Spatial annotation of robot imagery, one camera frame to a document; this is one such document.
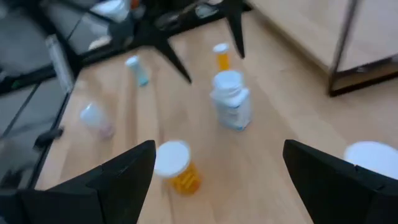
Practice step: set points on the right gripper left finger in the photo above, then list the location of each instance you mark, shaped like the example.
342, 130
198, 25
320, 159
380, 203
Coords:
102, 193

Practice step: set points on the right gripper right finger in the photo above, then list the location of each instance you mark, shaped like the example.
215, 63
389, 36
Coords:
335, 193

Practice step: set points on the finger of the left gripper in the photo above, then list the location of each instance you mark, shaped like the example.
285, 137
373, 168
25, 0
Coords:
237, 34
174, 59

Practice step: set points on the slim orange pill bottle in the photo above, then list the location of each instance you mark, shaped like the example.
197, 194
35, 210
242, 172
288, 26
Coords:
222, 57

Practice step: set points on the blue pill bottle white cap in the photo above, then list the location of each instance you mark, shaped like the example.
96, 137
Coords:
138, 71

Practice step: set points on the medium orange pill bottle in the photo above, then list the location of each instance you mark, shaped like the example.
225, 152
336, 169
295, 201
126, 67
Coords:
373, 158

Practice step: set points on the white melatonin supplement bottle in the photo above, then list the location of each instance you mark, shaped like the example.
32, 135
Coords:
231, 102

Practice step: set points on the clear bottle pink blue label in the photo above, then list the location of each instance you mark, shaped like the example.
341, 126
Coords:
94, 119

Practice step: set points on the wide orange pill bottle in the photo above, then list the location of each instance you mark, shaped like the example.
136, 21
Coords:
178, 168

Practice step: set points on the wooden shelf with black frame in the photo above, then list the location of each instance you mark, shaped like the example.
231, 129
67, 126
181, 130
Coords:
295, 31

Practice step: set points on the black metal rig frame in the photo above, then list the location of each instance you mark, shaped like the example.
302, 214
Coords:
93, 57

